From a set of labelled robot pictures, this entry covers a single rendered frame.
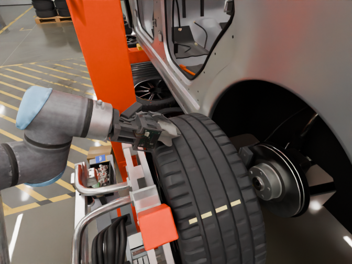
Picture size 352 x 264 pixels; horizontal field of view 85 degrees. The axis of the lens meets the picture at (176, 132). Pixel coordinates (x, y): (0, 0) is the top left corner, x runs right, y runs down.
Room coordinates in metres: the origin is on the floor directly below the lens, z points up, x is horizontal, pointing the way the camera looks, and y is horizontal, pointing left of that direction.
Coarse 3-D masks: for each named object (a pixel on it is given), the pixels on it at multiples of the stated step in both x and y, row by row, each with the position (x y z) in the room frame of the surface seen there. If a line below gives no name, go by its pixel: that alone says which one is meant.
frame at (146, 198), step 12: (144, 156) 0.40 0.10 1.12; (132, 168) 0.35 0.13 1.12; (144, 168) 0.35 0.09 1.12; (132, 180) 0.31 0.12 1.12; (132, 192) 0.27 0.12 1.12; (144, 192) 0.27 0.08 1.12; (156, 192) 0.27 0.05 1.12; (144, 204) 0.25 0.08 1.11; (156, 204) 0.25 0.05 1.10; (156, 252) 0.28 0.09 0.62; (168, 252) 0.16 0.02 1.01
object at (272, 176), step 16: (256, 160) 0.58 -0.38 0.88; (272, 160) 0.52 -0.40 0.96; (288, 160) 0.48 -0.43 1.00; (272, 176) 0.47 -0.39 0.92; (288, 176) 0.44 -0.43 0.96; (256, 192) 0.47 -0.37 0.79; (272, 192) 0.42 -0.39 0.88; (288, 192) 0.41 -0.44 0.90; (304, 192) 0.38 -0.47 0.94; (272, 208) 0.42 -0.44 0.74; (288, 208) 0.37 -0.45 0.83
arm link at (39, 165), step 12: (24, 132) 0.30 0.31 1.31; (12, 144) 0.27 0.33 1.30; (24, 144) 0.28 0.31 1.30; (36, 144) 0.27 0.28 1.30; (24, 156) 0.25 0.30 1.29; (36, 156) 0.26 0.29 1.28; (48, 156) 0.27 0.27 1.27; (60, 156) 0.28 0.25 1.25; (24, 168) 0.23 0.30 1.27; (36, 168) 0.25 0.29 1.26; (48, 168) 0.26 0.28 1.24; (60, 168) 0.28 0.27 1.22; (24, 180) 0.22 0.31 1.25; (36, 180) 0.25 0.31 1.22; (48, 180) 0.25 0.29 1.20
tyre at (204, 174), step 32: (192, 128) 0.48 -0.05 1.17; (160, 160) 0.34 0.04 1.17; (192, 160) 0.34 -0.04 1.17; (224, 160) 0.35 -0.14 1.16; (192, 192) 0.26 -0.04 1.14; (224, 192) 0.27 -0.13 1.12; (192, 224) 0.20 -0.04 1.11; (224, 224) 0.21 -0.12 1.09; (256, 224) 0.21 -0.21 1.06; (192, 256) 0.14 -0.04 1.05; (224, 256) 0.16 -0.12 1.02; (256, 256) 0.16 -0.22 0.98
